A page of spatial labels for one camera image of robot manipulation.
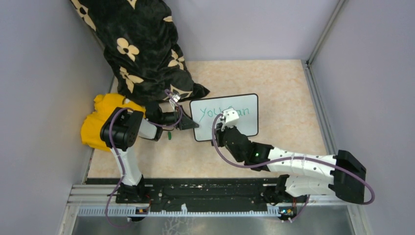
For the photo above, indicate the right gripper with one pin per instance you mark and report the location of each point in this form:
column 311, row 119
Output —
column 219, row 133

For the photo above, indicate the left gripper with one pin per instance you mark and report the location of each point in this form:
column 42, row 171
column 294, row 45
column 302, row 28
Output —
column 185, row 123

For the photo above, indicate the white whiteboard black frame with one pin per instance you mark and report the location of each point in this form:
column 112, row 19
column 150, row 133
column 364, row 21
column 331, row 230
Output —
column 204, row 111

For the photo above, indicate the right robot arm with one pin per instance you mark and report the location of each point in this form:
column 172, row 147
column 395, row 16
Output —
column 340, row 174

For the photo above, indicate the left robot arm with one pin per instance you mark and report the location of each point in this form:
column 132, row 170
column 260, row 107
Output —
column 120, row 132

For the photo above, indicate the black floral blanket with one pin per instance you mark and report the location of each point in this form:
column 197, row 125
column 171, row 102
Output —
column 141, row 46

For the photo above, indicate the yellow cloth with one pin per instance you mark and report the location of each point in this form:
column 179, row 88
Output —
column 104, row 105

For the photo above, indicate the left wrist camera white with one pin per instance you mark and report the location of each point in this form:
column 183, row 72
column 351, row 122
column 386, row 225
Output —
column 173, row 100

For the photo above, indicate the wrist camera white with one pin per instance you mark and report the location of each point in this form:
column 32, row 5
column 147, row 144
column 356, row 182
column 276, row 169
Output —
column 229, row 118
column 173, row 100

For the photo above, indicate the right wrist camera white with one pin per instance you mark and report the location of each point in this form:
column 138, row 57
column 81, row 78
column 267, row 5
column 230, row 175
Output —
column 229, row 118

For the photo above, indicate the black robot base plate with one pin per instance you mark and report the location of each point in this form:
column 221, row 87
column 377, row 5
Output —
column 206, row 194

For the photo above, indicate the aluminium frame rail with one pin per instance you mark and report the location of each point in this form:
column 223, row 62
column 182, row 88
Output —
column 318, row 103

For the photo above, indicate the white slotted cable duct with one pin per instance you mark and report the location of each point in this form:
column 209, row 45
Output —
column 133, row 211

